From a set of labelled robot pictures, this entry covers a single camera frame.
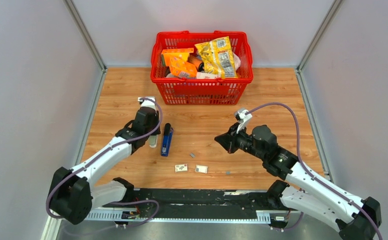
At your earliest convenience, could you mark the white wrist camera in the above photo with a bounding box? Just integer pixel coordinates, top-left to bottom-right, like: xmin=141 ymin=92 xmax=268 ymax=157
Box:
xmin=138 ymin=96 xmax=157 ymax=110
xmin=234 ymin=108 xmax=252 ymax=134

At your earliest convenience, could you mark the grey and white stapler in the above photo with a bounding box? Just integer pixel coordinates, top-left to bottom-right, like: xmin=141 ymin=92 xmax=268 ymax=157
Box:
xmin=148 ymin=135 xmax=158 ymax=148

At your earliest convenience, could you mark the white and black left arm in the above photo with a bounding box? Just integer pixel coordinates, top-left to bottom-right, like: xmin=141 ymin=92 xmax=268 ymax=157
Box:
xmin=46 ymin=105 xmax=163 ymax=225

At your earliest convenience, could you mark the red plastic shopping basket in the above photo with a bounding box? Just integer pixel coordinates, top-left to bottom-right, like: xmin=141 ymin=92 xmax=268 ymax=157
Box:
xmin=150 ymin=30 xmax=253 ymax=105

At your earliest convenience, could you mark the orange snack packet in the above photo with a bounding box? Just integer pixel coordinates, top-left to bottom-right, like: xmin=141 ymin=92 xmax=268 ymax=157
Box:
xmin=169 ymin=61 xmax=197 ymax=78

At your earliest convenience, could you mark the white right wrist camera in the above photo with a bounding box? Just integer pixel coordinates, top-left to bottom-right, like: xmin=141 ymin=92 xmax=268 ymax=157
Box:
xmin=234 ymin=108 xmax=252 ymax=134

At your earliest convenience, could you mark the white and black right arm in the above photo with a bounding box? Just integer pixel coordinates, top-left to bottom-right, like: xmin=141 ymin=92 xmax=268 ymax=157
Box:
xmin=215 ymin=123 xmax=381 ymax=240

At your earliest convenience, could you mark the white staple box tray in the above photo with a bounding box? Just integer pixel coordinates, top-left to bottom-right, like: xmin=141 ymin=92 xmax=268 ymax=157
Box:
xmin=195 ymin=164 xmax=208 ymax=174

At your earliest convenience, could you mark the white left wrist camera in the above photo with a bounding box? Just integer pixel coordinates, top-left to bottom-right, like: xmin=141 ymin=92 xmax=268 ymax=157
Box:
xmin=138 ymin=96 xmax=157 ymax=110

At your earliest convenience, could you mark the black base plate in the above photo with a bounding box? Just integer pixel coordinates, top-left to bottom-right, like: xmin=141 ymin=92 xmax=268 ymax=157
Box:
xmin=101 ymin=188 xmax=290 ymax=220

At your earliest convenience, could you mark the blue and black stapler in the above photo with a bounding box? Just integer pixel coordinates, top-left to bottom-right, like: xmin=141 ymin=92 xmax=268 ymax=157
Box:
xmin=161 ymin=123 xmax=174 ymax=157

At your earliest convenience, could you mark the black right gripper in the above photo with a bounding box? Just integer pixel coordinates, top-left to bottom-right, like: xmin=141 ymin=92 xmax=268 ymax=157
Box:
xmin=214 ymin=122 xmax=265 ymax=162

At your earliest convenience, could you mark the white staple box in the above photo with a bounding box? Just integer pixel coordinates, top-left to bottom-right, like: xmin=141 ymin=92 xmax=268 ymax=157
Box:
xmin=175 ymin=163 xmax=188 ymax=173

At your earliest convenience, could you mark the aluminium frame rail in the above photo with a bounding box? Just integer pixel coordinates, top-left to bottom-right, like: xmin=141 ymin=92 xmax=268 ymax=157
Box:
xmin=63 ymin=0 xmax=107 ymax=72

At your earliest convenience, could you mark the white slotted cable duct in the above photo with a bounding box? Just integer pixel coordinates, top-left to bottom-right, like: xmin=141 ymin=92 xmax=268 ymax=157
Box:
xmin=85 ymin=207 xmax=271 ymax=224

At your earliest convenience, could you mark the yellow snack bag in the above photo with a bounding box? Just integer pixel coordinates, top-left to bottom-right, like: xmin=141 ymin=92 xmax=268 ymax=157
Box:
xmin=195 ymin=36 xmax=238 ymax=79

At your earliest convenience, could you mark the orange carton box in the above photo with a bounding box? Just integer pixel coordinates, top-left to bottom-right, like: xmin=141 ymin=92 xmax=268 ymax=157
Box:
xmin=161 ymin=47 xmax=194 ymax=67

